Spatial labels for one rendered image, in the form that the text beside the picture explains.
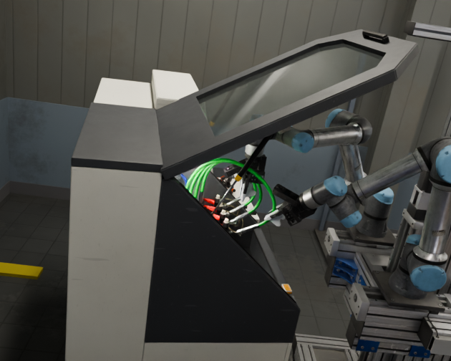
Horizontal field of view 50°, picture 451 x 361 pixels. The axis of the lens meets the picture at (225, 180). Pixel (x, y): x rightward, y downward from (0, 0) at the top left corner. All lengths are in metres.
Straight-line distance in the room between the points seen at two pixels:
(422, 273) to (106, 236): 1.10
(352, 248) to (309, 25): 2.30
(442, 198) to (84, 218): 1.18
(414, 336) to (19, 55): 3.66
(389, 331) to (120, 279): 1.09
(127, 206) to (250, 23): 2.83
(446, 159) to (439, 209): 0.19
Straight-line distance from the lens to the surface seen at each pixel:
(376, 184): 1.86
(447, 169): 1.71
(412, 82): 4.36
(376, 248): 2.50
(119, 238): 1.65
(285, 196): 1.81
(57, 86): 4.46
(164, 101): 2.20
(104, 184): 1.56
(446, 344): 2.09
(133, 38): 4.24
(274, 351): 2.03
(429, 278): 1.87
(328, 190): 1.72
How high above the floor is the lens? 2.04
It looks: 22 degrees down
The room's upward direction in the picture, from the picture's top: 9 degrees clockwise
